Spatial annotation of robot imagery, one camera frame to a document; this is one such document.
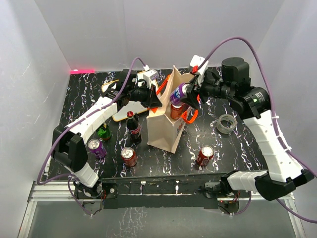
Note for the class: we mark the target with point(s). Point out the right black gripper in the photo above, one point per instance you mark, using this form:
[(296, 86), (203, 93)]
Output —
[(191, 96)]

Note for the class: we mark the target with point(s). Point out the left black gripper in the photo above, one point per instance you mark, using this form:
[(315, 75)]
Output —
[(153, 101)]

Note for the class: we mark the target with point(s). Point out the purple can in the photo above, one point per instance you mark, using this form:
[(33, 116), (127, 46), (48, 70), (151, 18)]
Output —
[(97, 148), (179, 93)]

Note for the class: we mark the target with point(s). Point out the beige canvas bag orange handles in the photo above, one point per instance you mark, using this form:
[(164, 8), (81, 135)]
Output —
[(164, 131)]

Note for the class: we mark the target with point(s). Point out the red can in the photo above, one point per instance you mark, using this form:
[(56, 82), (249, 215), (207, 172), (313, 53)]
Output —
[(129, 156), (176, 111), (204, 156)]

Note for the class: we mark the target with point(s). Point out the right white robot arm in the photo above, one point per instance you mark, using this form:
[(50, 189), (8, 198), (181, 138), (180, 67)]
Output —
[(284, 174)]

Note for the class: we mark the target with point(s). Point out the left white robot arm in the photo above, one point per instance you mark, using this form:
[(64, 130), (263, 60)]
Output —
[(69, 143)]

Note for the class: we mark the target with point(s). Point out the dark cola glass bottle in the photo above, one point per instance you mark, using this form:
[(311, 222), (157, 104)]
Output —
[(133, 127)]

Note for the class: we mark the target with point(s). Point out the grey tape roll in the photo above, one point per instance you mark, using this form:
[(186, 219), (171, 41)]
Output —
[(226, 124)]

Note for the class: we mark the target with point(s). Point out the green glass bottle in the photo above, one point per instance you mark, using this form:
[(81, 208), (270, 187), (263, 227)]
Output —
[(104, 132)]

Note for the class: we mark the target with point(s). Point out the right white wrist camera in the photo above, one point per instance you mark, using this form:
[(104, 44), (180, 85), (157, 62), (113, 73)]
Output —
[(197, 65)]

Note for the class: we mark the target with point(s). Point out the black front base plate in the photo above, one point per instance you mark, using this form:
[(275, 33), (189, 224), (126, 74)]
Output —
[(191, 190)]

